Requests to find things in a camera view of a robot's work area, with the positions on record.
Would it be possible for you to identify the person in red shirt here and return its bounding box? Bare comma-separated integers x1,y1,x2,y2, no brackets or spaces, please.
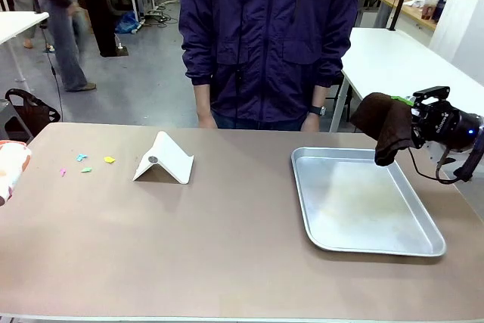
73,0,119,58

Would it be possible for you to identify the person in purple jacket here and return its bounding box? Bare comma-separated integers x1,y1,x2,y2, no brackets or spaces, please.
178,0,359,132

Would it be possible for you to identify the person's left hand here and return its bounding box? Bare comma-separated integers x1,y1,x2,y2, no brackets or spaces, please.
301,113,321,132

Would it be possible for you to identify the dark cable sleeve wrap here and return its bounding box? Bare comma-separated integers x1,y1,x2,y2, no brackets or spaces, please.
452,143,484,183

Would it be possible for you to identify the floor cable bundle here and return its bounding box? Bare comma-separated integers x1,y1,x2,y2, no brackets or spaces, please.
145,0,179,30

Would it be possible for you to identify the person's right forearm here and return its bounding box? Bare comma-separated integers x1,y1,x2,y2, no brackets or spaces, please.
193,83,212,111

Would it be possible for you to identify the white folded stand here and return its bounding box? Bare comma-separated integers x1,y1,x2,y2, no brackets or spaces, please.
132,131,194,185

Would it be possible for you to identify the wooden counter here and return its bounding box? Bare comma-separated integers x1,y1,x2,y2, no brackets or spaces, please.
380,0,439,33

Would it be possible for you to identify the person's left forearm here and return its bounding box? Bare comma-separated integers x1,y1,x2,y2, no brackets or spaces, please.
312,84,329,109

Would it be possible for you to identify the person's right hand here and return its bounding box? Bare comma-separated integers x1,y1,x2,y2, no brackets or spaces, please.
198,107,219,129

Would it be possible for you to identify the pink and white lint roller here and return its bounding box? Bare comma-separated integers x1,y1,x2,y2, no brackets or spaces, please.
0,140,33,207

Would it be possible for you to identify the dark bottle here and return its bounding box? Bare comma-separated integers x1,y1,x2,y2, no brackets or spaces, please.
430,0,448,23

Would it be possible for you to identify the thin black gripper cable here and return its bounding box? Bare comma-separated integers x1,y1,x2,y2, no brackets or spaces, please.
407,145,461,185

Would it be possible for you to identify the small white table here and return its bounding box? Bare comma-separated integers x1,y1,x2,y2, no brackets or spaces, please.
0,11,50,46

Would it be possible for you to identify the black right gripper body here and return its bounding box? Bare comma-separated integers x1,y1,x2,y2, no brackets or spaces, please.
419,100,473,150

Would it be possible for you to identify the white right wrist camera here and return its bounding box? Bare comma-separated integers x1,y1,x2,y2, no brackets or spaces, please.
425,141,449,158

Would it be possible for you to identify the blue plastic bag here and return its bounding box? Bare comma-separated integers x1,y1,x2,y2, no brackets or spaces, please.
115,11,143,35

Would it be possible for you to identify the silver metal tray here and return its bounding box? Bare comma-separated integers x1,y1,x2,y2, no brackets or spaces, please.
290,147,447,258

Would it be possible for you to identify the large white table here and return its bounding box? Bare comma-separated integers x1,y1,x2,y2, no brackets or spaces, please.
328,26,484,133

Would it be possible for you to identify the dark brown cloth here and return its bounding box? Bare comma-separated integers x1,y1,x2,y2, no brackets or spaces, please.
349,92,413,167

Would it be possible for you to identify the person in blue jeans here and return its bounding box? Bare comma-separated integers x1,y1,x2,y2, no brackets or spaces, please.
24,0,98,92

